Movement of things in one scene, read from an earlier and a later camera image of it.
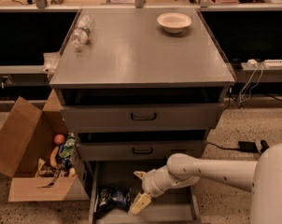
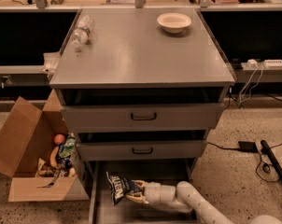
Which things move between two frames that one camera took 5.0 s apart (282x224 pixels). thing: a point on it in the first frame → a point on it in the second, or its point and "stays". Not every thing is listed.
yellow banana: (52, 159) stays
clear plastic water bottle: (83, 32) stays
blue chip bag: (110, 198) → (119, 186)
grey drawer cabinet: (136, 87) stays
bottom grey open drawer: (114, 184) stays
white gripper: (150, 183) → (153, 192)
